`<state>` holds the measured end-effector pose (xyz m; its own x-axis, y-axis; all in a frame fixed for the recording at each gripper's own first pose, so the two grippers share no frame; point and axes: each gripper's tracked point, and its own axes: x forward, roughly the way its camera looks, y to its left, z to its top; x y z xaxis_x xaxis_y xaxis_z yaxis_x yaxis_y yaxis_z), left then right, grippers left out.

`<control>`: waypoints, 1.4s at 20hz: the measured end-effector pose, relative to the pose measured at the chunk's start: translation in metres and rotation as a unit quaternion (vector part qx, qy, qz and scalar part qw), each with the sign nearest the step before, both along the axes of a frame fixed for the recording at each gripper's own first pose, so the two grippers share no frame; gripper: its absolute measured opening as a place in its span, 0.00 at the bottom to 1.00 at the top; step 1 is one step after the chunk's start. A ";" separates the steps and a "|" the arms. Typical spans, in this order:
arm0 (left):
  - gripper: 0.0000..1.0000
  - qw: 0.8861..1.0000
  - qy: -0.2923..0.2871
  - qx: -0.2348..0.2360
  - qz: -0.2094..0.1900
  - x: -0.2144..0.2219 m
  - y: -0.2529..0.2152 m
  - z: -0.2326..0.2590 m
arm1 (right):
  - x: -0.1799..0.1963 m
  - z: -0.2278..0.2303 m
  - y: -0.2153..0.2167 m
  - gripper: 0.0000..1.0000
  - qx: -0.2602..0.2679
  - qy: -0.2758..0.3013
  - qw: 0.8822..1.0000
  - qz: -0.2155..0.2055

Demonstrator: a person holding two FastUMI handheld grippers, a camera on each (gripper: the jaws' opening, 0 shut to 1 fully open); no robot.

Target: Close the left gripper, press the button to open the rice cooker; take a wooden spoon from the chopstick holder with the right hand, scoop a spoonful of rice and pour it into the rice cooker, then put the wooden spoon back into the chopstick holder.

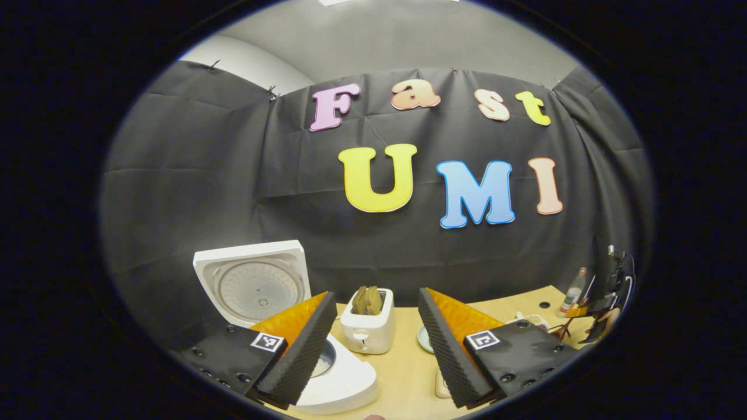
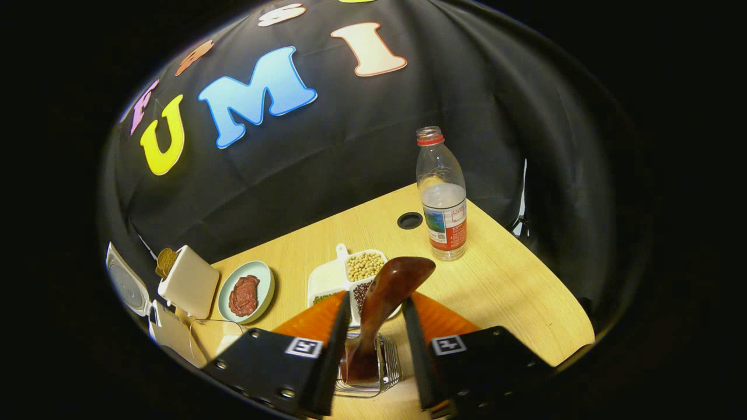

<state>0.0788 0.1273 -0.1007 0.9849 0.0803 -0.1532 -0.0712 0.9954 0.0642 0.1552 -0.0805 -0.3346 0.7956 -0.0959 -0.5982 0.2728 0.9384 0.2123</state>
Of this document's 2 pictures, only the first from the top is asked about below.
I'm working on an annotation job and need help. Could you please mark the long ceiling light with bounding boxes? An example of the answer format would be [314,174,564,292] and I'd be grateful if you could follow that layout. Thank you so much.
[318,0,462,7]

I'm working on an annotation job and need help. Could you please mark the white rice cooker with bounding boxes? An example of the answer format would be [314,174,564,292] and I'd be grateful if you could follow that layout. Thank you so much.
[193,240,379,415]

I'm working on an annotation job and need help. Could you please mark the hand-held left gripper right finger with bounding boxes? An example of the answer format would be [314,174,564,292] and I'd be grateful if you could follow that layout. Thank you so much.
[418,288,585,409]

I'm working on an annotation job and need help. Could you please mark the brown toast slices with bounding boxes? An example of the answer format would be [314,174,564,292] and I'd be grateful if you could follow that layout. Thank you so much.
[351,285,385,316]

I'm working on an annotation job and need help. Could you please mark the black backdrop cloth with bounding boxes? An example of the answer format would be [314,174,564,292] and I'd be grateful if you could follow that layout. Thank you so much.
[99,60,655,351]

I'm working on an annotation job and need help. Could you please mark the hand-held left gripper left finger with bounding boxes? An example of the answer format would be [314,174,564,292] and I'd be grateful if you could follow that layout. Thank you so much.
[175,291,338,409]

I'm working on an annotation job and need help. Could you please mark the clear bottle with red cap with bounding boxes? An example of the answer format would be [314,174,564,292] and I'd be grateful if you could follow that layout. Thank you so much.
[560,267,589,316]

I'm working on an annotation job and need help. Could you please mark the white toaster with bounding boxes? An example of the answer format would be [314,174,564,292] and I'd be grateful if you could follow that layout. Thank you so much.
[340,288,396,355]

